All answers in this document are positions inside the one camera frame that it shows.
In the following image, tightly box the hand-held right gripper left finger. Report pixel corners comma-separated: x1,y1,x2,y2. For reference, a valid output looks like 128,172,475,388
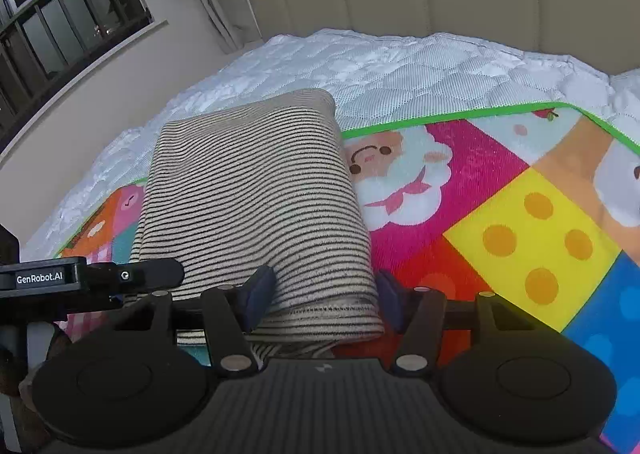
114,266,277,378

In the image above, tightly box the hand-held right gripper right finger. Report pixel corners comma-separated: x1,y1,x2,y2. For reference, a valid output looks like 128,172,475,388
376,268,533,378

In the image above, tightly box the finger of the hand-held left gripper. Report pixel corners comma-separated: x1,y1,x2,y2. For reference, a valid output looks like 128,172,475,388
86,257,185,294

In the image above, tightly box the beige black striped sweater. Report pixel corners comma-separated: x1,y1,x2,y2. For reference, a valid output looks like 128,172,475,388
122,88,386,360

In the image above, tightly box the colourful cartoon play mat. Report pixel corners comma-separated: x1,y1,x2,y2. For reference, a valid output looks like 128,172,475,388
55,102,640,454

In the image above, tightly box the white window sill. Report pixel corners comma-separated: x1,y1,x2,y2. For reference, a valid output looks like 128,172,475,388
0,19,170,170

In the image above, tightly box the white quilted bed mattress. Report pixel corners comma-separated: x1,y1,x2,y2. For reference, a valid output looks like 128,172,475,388
20,29,640,262

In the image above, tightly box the window with dark railing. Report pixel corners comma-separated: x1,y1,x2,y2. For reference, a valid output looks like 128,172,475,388
0,0,153,137

